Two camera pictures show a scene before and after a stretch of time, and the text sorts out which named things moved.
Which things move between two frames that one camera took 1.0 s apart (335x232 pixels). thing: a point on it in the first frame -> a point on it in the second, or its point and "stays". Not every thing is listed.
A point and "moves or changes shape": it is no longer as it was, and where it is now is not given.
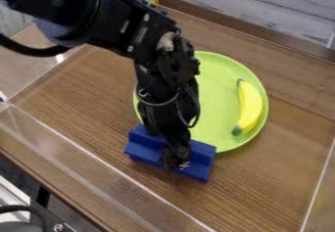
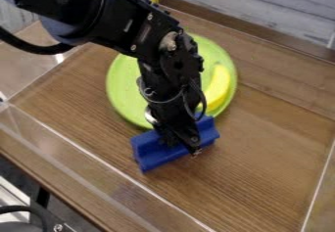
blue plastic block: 143,146 moves or changes shape
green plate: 223,101 -> 123,82
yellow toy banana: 251,107 -> 222,86
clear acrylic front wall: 58,188 stays
